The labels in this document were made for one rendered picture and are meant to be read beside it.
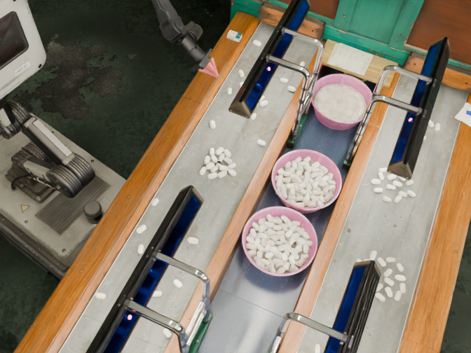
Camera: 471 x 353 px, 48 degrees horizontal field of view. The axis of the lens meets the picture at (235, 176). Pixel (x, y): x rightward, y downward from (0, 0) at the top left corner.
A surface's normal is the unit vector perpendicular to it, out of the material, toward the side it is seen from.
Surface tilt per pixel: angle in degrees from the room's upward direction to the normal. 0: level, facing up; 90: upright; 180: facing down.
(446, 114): 0
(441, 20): 90
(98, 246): 0
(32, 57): 90
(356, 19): 90
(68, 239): 0
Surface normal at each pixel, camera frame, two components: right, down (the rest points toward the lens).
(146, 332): 0.05, -0.52
